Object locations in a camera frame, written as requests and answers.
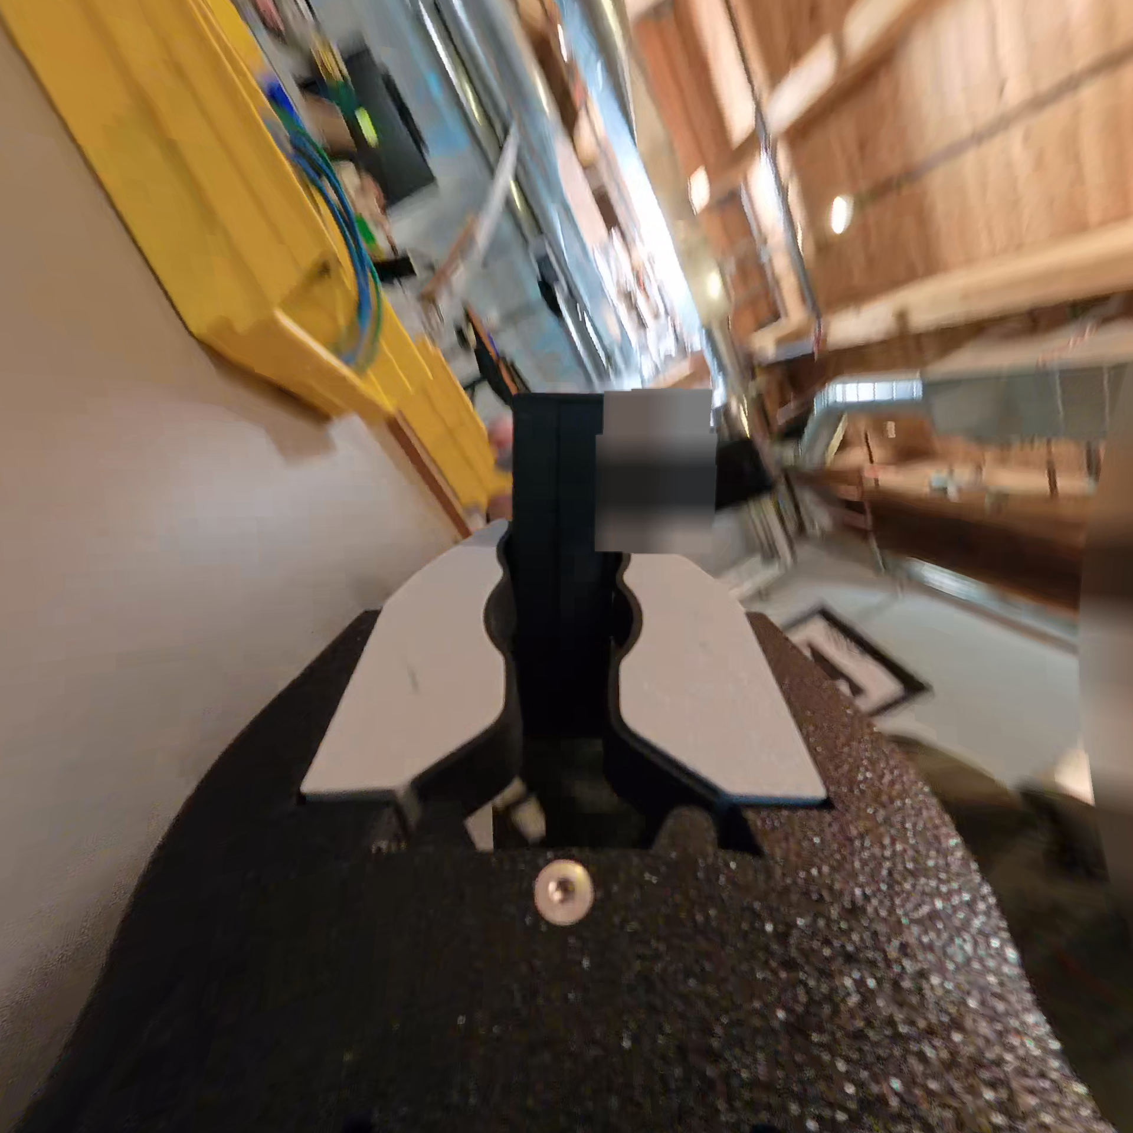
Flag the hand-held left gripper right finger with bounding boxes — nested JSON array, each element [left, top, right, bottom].
[[605, 549, 832, 851]]

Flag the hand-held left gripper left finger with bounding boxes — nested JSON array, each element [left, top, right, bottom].
[[300, 521, 526, 828]]

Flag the black ethernet port block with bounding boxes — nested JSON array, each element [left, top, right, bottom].
[[513, 393, 621, 737]]

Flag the green ethernet cable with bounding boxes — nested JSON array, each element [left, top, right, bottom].
[[292, 132, 386, 368]]

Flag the blue ethernet cable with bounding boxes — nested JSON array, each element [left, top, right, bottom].
[[262, 77, 386, 371]]

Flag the yellow plastic bin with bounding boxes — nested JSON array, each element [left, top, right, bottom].
[[23, 0, 515, 531]]

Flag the black-framed white sign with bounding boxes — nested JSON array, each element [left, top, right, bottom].
[[786, 604, 931, 716]]

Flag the black screen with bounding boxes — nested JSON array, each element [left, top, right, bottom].
[[341, 48, 437, 205]]

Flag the round metal elbow duct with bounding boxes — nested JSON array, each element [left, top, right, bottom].
[[801, 376, 927, 470]]

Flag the rectangular metal duct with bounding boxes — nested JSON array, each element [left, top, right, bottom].
[[921, 362, 1108, 439]]

